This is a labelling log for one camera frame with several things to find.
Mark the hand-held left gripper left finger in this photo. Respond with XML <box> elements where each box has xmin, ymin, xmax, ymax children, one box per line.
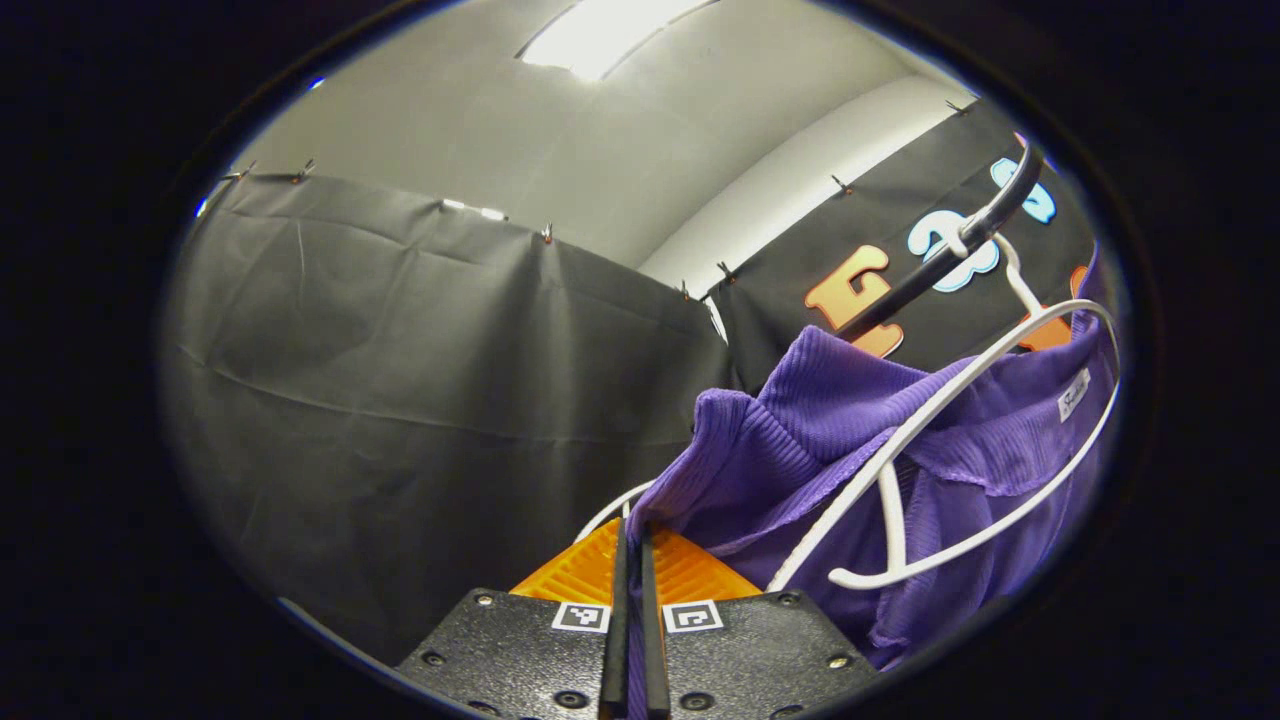
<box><xmin>393</xmin><ymin>516</ymin><xmax>631</xmax><ymax>720</ymax></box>

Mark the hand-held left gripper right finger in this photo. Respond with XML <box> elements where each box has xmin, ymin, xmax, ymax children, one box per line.
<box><xmin>638</xmin><ymin>520</ymin><xmax>881</xmax><ymax>720</ymax></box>

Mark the purple ribbed shirt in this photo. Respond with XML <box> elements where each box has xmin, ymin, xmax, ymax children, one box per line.
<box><xmin>625</xmin><ymin>245</ymin><xmax>1121</xmax><ymax>671</ymax></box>

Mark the plain black side cloth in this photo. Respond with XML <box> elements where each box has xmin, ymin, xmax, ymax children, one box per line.
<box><xmin>160</xmin><ymin>170</ymin><xmax>741</xmax><ymax>666</ymax></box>

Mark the black backdrop cloth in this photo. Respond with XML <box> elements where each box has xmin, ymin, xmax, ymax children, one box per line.
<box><xmin>705</xmin><ymin>95</ymin><xmax>1101</xmax><ymax>396</ymax></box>

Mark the large ceiling light panel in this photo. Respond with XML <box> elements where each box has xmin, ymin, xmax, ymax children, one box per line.
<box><xmin>515</xmin><ymin>0</ymin><xmax>721</xmax><ymax>83</ymax></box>

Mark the black clothes rail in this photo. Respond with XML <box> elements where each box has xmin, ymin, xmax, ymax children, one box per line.
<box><xmin>835</xmin><ymin>140</ymin><xmax>1046</xmax><ymax>343</ymax></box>

